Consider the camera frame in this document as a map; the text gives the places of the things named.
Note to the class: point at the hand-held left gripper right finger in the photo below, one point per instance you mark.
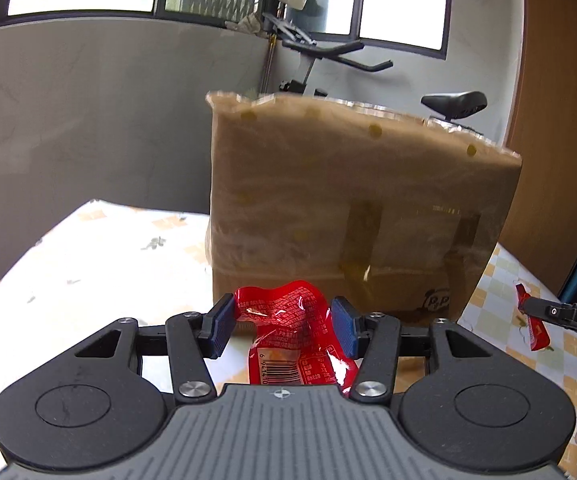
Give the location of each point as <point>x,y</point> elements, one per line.
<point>344,325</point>

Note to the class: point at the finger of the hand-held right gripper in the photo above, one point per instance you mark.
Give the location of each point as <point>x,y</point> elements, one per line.
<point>563,315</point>

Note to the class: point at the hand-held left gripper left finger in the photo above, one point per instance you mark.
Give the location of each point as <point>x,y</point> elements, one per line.
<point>222,327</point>

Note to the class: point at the small red stick packet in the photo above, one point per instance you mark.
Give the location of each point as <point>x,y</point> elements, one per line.
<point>538,335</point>

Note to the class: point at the yellow snack packet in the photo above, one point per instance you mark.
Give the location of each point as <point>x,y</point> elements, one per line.
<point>288,340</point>

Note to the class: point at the plastic-wrapped cardboard box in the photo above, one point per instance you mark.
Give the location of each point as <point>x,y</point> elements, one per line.
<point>348,200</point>

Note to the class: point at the black exercise bike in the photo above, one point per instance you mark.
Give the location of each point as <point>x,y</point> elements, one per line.
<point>453,102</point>

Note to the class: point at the brass pole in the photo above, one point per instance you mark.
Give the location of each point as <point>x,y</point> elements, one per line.
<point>270,65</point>

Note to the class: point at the beige cloth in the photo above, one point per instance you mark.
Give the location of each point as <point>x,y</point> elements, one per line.
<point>246,24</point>

